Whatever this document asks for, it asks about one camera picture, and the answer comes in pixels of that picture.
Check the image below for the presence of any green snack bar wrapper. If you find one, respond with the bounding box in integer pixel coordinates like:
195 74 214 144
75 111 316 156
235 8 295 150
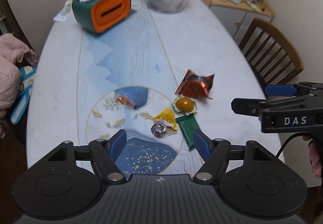
176 114 200 150

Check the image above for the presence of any small orange sausage snack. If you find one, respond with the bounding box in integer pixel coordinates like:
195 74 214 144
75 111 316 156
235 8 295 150
115 94 137 109

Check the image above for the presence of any yellow candy packet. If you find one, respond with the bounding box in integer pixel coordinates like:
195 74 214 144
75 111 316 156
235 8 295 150
153 108 178 131

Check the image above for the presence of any dark foil candy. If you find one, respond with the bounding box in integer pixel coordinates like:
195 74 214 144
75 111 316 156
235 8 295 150
151 120 167 138

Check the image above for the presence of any vacuum packed braised egg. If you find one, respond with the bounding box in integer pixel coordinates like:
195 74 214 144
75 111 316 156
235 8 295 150
172 94 198 116

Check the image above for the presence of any dark red foil snack pack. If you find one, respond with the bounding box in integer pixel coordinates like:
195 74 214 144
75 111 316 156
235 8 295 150
175 69 215 99

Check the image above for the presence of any person right hand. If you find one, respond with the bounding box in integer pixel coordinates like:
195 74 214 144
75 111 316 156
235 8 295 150
302 136 322 178

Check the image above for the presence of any wooden chair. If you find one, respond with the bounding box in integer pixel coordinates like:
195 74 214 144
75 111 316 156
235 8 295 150
239 18 304 90

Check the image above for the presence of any wooden side cabinet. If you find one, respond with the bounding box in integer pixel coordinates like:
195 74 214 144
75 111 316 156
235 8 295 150
202 0 274 43

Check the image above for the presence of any blue white striped bag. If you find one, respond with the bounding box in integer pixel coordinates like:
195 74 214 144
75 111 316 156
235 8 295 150
10 66 36 125

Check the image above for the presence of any green orange tissue box organizer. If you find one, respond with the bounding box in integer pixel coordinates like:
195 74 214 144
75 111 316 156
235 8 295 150
72 0 131 33

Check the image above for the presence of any pink puffer jacket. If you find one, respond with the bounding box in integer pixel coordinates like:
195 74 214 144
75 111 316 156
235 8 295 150
1 33 38 143

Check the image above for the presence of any paper leaflet on table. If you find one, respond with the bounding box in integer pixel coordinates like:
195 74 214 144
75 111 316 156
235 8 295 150
53 0 72 22

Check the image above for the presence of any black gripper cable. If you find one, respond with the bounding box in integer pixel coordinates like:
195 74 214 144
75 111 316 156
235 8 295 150
275 134 303 159

